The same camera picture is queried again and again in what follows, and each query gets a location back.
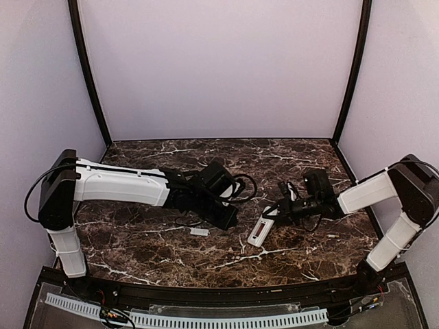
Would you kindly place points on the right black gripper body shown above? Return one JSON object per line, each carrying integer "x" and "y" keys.
{"x": 286, "y": 208}

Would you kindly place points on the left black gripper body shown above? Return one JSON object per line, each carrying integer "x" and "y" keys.
{"x": 223, "y": 217}

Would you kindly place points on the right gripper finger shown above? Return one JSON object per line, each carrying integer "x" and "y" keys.
{"x": 270, "y": 210}
{"x": 273, "y": 218}

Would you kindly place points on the white remote control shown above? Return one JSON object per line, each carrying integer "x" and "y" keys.
{"x": 260, "y": 231}

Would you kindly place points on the white battery cover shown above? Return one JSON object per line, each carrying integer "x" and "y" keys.
{"x": 199, "y": 232}

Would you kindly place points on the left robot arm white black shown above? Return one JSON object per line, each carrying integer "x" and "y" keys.
{"x": 207, "y": 193}

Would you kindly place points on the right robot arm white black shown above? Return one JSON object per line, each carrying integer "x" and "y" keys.
{"x": 413, "y": 182}

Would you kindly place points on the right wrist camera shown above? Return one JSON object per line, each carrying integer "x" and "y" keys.
{"x": 289, "y": 191}

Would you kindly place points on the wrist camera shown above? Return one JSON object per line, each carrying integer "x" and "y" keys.
{"x": 233, "y": 192}
{"x": 289, "y": 191}

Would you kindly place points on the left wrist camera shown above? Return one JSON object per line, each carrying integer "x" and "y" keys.
{"x": 233, "y": 192}

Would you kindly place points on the white slotted cable duct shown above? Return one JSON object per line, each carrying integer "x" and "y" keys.
{"x": 175, "y": 317}

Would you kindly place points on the black front rail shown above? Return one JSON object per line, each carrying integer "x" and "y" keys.
{"x": 122, "y": 295}

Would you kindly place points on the right black frame post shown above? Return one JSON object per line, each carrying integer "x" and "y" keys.
{"x": 366, "y": 8}

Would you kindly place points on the black frame post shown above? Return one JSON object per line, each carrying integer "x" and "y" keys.
{"x": 74, "y": 13}
{"x": 366, "y": 8}

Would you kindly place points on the left black frame post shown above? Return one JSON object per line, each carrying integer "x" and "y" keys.
{"x": 74, "y": 13}

